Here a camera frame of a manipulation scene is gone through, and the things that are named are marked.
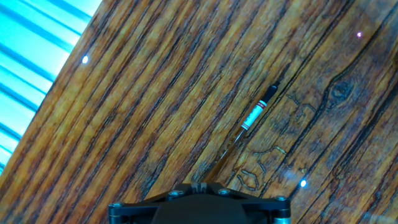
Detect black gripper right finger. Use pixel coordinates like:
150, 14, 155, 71
198, 182, 292, 224

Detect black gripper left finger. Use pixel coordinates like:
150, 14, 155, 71
108, 182, 200, 224

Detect thin black pen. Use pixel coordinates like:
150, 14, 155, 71
201, 80, 281, 185

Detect wood grain table mat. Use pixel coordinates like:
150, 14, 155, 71
0, 0, 398, 224

